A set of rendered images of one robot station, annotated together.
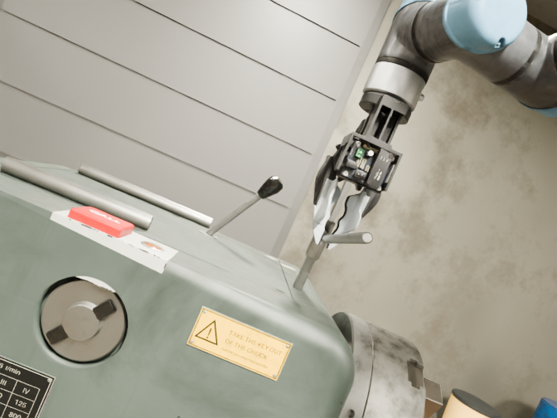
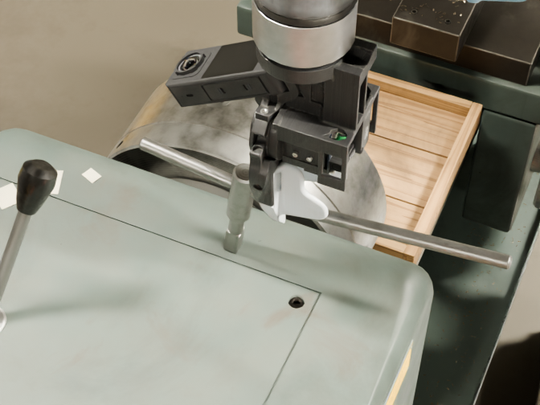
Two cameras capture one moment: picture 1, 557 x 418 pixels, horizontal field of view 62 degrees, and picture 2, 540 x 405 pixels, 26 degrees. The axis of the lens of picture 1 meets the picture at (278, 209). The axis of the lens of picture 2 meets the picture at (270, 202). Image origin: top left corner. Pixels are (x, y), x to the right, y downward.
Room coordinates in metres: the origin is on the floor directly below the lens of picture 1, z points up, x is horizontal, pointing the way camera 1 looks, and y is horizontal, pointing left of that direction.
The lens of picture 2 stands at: (0.37, 0.50, 2.13)
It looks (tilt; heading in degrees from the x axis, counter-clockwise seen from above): 51 degrees down; 297
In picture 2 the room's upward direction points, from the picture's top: straight up
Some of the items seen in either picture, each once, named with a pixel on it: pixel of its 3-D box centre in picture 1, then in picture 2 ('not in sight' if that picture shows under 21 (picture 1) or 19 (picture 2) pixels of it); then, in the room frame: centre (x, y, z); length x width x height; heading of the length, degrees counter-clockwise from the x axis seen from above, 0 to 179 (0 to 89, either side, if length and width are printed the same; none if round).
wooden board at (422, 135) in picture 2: not in sight; (329, 146); (0.81, -0.54, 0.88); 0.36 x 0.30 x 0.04; 4
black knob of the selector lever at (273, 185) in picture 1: (270, 188); (37, 186); (0.83, 0.03, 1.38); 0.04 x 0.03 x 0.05; 94
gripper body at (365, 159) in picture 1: (370, 144); (312, 98); (0.63, -0.08, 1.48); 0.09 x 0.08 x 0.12; 4
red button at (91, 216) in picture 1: (101, 224); not in sight; (0.54, 0.18, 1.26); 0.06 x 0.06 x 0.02; 4
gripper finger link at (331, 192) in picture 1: (325, 211); (296, 202); (0.63, -0.06, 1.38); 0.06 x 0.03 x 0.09; 4
